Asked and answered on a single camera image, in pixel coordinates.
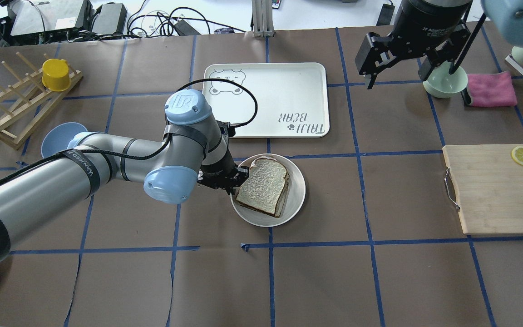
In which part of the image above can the pink cloth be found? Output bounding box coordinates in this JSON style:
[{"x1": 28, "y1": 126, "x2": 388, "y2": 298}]
[{"x1": 460, "y1": 71, "x2": 518, "y2": 108}]

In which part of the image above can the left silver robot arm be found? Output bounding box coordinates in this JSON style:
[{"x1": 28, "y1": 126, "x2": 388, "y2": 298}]
[{"x1": 0, "y1": 89, "x2": 249, "y2": 262}]

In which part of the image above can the aluminium frame post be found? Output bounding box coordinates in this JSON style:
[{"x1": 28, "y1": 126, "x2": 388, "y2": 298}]
[{"x1": 251, "y1": 0, "x2": 275, "y2": 37}]

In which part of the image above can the mint green bowl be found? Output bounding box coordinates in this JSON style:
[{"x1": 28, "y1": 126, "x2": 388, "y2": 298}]
[{"x1": 423, "y1": 61, "x2": 468, "y2": 99}]

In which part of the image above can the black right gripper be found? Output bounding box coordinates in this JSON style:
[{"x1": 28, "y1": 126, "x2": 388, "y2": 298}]
[{"x1": 355, "y1": 0, "x2": 487, "y2": 89}]

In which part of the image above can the bread slice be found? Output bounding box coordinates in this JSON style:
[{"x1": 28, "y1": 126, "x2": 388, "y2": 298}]
[
  {"x1": 243, "y1": 159, "x2": 291, "y2": 218},
  {"x1": 236, "y1": 157, "x2": 289, "y2": 217}
]

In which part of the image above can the round cream plate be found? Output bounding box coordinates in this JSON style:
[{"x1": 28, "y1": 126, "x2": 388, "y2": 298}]
[{"x1": 231, "y1": 154, "x2": 306, "y2": 227}]

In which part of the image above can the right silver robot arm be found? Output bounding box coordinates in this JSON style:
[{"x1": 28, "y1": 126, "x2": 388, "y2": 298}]
[{"x1": 355, "y1": 0, "x2": 523, "y2": 89}]

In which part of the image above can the blue bowl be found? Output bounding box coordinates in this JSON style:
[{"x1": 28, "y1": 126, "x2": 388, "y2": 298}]
[{"x1": 41, "y1": 122, "x2": 88, "y2": 158}]

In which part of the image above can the bread slice on plate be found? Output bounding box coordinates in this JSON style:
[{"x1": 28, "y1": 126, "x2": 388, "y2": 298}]
[{"x1": 243, "y1": 159, "x2": 291, "y2": 218}]

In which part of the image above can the yellow mug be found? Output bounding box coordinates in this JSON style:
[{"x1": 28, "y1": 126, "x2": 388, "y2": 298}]
[{"x1": 41, "y1": 59, "x2": 71, "y2": 92}]

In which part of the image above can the cream bear tray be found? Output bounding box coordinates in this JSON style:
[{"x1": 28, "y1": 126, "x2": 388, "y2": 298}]
[{"x1": 202, "y1": 62, "x2": 330, "y2": 138}]

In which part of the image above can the wooden cutting board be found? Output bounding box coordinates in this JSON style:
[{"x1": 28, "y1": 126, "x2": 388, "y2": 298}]
[{"x1": 442, "y1": 144, "x2": 523, "y2": 234}]

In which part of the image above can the black power adapter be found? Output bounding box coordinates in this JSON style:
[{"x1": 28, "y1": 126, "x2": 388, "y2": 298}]
[{"x1": 91, "y1": 3, "x2": 128, "y2": 35}]

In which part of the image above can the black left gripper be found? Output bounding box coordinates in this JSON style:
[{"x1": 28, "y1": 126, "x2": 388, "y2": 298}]
[{"x1": 197, "y1": 157, "x2": 249, "y2": 192}]

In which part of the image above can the wooden cup rack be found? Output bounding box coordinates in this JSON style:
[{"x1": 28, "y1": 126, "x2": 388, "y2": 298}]
[{"x1": 0, "y1": 52, "x2": 83, "y2": 150}]

